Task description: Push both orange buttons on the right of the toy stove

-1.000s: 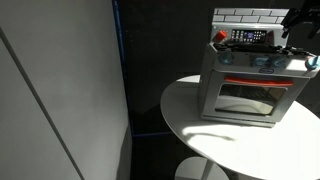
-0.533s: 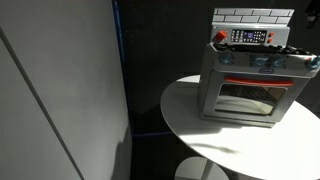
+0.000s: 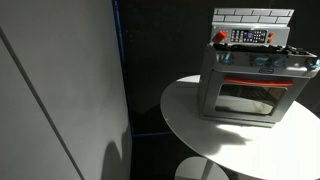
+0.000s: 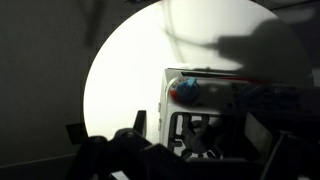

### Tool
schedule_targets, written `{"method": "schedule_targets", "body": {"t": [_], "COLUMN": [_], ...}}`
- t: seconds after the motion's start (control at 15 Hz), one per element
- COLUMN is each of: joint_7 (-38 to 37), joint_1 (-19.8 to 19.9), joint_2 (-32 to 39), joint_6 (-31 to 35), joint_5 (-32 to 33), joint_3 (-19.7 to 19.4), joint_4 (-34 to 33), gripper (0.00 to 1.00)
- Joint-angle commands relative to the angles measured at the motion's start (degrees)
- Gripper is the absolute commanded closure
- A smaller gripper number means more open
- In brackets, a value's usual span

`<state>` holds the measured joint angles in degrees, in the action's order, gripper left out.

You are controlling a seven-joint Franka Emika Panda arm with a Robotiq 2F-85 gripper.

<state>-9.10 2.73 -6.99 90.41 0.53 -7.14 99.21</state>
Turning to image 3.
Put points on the black burner grate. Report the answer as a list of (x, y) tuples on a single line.
[(260, 48)]

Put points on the blue tape strip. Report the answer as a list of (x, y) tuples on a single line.
[(118, 33)]

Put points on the grey toy stove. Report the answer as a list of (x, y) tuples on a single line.
[(240, 100)]

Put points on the black stove keypad panel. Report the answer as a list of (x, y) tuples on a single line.
[(249, 36)]

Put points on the red stove dial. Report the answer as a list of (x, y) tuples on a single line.
[(220, 36)]

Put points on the small orange stove button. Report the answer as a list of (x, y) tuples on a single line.
[(269, 40), (271, 34)]

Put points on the white round table foot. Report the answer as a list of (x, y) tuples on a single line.
[(200, 168)]

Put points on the blue stove knob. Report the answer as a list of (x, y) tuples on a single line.
[(313, 63), (277, 61), (225, 58), (259, 61)]

